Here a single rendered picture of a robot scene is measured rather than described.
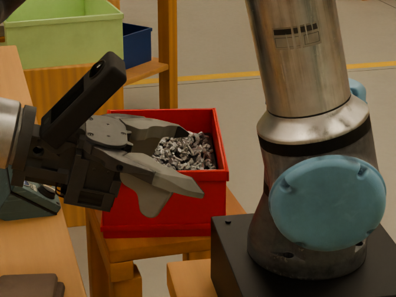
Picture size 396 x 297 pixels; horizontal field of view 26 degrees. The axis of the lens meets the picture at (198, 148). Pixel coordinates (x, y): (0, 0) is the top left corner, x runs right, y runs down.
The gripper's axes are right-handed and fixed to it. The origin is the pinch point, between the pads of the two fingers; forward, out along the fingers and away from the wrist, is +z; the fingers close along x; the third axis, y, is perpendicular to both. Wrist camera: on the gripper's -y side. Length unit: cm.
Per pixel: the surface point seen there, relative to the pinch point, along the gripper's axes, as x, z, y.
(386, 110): -305, 170, 93
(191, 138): -60, 14, 24
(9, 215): -25.9, -17.6, 27.8
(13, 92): -87, -20, 35
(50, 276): -3.7, -12.1, 21.8
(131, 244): -33.8, 2.9, 33.8
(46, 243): -17.9, -12.2, 26.3
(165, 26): -318, 49, 82
